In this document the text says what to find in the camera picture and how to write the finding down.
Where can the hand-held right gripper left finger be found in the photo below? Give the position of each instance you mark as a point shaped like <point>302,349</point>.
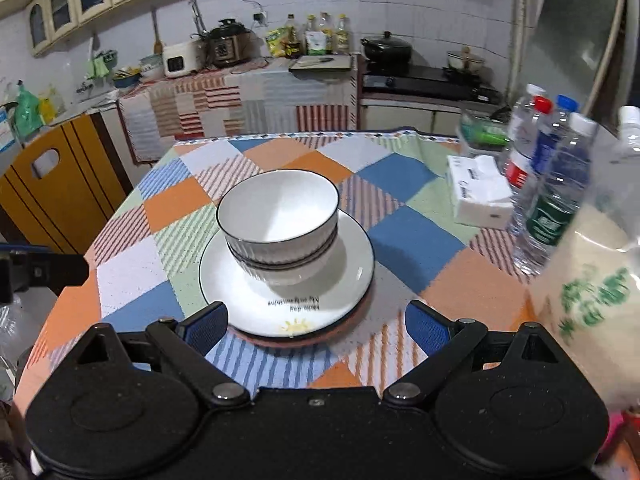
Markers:
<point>205,327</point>

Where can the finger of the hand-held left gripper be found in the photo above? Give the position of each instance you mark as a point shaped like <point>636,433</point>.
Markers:
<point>60,269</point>

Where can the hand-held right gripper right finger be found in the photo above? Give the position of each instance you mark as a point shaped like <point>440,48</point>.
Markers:
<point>425,327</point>

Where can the white ribbed bowl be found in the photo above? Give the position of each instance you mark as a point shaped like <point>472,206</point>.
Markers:
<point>277,220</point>
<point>290,274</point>

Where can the white plate with sun print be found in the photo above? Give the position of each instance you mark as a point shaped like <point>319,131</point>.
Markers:
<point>345,265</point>

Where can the yellow wooden chair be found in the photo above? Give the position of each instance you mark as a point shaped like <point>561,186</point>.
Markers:
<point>60,195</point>

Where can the patchwork tablecloth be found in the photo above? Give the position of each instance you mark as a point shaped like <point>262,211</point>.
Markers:
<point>420,240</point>

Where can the white tissue pack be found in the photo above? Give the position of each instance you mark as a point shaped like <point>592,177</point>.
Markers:
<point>480,195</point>

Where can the green plastic bag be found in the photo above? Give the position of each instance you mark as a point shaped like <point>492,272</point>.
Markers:
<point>26,110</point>

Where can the white bag with green print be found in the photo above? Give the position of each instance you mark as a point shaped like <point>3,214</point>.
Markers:
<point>595,300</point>

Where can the green label water bottle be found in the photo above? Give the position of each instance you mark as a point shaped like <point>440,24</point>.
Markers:
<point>555,210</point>

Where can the red label water bottle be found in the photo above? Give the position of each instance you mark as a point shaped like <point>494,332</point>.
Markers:
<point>522,160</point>

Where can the green box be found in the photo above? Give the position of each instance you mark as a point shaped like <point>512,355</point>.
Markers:
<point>482,135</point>

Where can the patchwork counter cloth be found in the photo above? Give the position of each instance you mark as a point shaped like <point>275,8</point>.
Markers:
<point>240,105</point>

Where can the blue label water bottle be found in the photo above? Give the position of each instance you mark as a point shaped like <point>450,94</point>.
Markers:
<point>550,140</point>

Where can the white rice cooker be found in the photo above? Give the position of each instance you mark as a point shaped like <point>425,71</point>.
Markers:
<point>181,60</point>

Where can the black gas stove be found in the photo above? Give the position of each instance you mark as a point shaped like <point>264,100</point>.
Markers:
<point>430,85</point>

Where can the wooden spatula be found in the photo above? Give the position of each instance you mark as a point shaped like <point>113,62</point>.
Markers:
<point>157,35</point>

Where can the white pot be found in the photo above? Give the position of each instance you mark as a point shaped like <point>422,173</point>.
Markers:
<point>466,60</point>

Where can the black pressure cooker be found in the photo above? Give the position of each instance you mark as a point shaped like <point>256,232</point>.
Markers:
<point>227,45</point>

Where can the black wok with lid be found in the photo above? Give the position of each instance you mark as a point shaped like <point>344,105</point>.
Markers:
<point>386,49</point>

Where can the cutting board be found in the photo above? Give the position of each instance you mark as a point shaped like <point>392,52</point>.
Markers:
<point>320,63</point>

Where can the clear water bottle white cap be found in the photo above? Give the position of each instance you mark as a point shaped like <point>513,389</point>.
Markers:
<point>630,130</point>

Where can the yellow snack bag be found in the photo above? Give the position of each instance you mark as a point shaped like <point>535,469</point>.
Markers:
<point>276,42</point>

